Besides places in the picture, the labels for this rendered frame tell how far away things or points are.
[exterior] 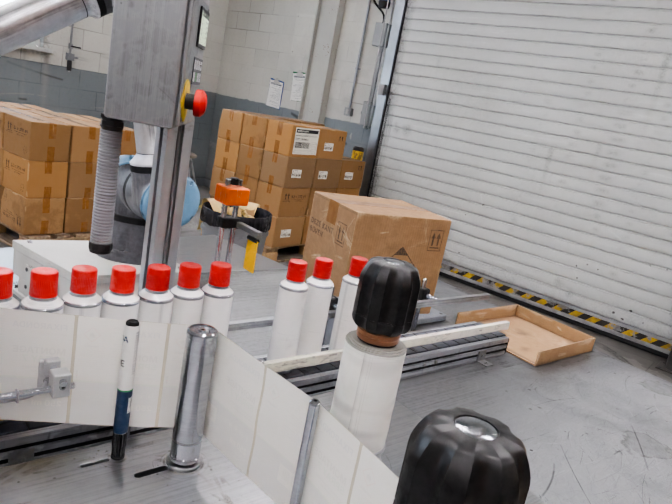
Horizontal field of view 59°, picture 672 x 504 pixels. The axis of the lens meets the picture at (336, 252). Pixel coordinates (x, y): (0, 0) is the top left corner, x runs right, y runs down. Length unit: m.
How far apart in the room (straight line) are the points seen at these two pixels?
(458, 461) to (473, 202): 5.13
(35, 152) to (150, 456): 3.61
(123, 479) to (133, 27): 0.57
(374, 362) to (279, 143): 4.07
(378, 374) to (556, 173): 4.51
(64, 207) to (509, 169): 3.52
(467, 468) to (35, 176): 4.11
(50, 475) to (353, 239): 0.90
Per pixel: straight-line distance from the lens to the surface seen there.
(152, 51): 0.86
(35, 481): 0.81
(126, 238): 1.37
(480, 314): 1.78
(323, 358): 1.12
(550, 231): 5.21
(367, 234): 1.47
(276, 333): 1.07
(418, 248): 1.58
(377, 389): 0.80
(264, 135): 4.90
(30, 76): 6.74
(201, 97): 0.87
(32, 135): 4.31
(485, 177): 5.42
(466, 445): 0.39
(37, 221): 4.44
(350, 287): 1.14
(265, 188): 4.87
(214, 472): 0.83
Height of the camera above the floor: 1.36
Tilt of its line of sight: 14 degrees down
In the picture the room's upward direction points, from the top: 11 degrees clockwise
